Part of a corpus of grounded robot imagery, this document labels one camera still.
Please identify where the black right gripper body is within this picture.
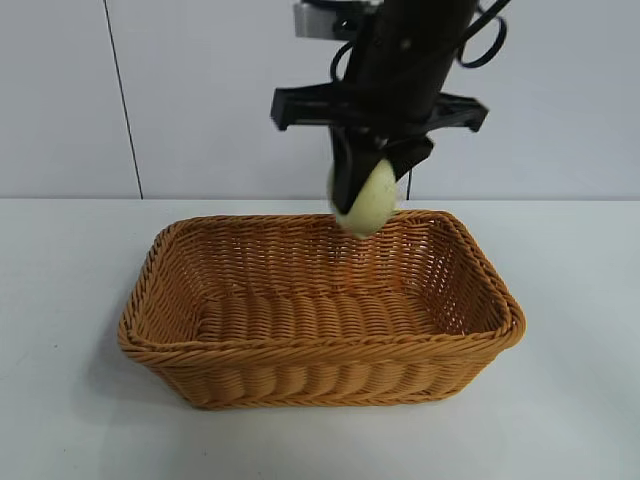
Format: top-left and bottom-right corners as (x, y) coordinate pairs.
(271, 0), (488, 146)

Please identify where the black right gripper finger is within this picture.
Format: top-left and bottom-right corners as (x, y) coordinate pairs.
(329, 130), (387, 214)
(385, 137), (435, 181)

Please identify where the tan woven wicker basket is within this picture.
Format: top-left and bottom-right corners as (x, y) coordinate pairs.
(117, 209), (528, 412)

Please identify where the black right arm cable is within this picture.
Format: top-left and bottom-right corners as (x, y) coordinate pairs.
(329, 0), (509, 85)

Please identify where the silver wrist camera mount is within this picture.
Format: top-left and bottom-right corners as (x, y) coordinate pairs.
(293, 0), (382, 39)

